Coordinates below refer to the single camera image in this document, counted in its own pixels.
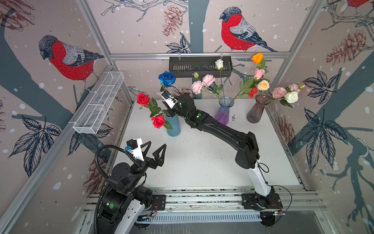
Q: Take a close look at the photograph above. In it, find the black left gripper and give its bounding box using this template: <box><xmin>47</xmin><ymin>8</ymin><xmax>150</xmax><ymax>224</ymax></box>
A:
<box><xmin>126</xmin><ymin>140</ymin><xmax>166</xmax><ymax>192</ymax></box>

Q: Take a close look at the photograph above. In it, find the teal ceramic vase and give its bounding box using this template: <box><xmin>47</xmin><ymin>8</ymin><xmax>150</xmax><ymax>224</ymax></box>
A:
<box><xmin>166</xmin><ymin>115</ymin><xmax>181</xmax><ymax>137</ymax></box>

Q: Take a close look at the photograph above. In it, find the blue rose stem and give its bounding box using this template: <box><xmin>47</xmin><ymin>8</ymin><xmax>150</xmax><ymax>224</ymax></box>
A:
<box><xmin>158</xmin><ymin>71</ymin><xmax>176</xmax><ymax>92</ymax></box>

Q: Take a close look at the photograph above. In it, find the blue purple glass vase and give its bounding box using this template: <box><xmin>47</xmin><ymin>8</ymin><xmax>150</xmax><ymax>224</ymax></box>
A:
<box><xmin>214</xmin><ymin>97</ymin><xmax>234</xmax><ymax>125</ymax></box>

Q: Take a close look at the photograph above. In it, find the white rose stem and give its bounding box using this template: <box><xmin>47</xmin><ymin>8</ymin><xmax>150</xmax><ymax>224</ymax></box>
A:
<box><xmin>280</xmin><ymin>91</ymin><xmax>299</xmax><ymax>108</ymax></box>
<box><xmin>215</xmin><ymin>58</ymin><xmax>225</xmax><ymax>97</ymax></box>

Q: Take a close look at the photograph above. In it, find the mauve glass vase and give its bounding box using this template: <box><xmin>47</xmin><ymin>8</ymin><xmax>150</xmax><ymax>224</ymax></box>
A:
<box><xmin>246</xmin><ymin>95</ymin><xmax>270</xmax><ymax>124</ymax></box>

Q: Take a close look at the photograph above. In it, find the single pink rose stem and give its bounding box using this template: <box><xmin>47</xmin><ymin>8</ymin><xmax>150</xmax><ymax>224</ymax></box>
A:
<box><xmin>239</xmin><ymin>69</ymin><xmax>270</xmax><ymax>96</ymax></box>

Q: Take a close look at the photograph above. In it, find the orange rose stem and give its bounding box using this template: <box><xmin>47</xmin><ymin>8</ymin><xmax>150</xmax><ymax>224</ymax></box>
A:
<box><xmin>251</xmin><ymin>53</ymin><xmax>270</xmax><ymax>96</ymax></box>

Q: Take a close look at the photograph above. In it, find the pink carnation stem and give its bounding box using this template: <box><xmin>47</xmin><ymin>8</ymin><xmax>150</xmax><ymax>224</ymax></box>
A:
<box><xmin>272</xmin><ymin>83</ymin><xmax>305</xmax><ymax>99</ymax></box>

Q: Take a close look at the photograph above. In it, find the small red rose stem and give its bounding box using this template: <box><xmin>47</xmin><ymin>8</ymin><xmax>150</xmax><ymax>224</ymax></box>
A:
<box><xmin>151</xmin><ymin>115</ymin><xmax>172</xmax><ymax>130</ymax></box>

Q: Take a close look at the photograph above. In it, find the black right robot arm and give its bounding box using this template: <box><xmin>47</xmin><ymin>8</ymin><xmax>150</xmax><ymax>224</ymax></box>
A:
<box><xmin>161</xmin><ymin>91</ymin><xmax>278</xmax><ymax>210</ymax></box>

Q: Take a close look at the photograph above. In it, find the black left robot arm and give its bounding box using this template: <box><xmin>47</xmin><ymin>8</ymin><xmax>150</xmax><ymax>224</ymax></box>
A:
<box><xmin>93</xmin><ymin>139</ymin><xmax>167</xmax><ymax>234</ymax></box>

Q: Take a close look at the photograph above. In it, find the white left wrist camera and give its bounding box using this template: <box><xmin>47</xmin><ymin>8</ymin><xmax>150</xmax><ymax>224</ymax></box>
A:
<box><xmin>125</xmin><ymin>138</ymin><xmax>144</xmax><ymax>161</ymax></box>

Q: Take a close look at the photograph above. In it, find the black hanging wire basket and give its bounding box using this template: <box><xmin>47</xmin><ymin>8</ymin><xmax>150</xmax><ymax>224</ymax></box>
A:
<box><xmin>169</xmin><ymin>56</ymin><xmax>233</xmax><ymax>78</ymax></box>

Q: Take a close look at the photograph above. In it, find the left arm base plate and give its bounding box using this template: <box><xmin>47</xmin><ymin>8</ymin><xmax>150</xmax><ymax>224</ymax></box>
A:
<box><xmin>149</xmin><ymin>195</ymin><xmax>166</xmax><ymax>211</ymax></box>

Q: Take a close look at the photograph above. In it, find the white wire mesh basket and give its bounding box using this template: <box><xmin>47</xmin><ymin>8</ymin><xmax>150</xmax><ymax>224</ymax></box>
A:
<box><xmin>73</xmin><ymin>71</ymin><xmax>124</xmax><ymax>134</ymax></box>

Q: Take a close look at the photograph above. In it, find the aluminium rail base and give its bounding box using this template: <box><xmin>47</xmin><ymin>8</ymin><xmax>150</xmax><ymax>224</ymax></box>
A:
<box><xmin>83</xmin><ymin>187</ymin><xmax>326</xmax><ymax>224</ymax></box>

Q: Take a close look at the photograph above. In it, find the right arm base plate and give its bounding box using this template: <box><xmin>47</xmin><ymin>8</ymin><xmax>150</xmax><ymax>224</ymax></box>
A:
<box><xmin>241</xmin><ymin>193</ymin><xmax>283</xmax><ymax>211</ymax></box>

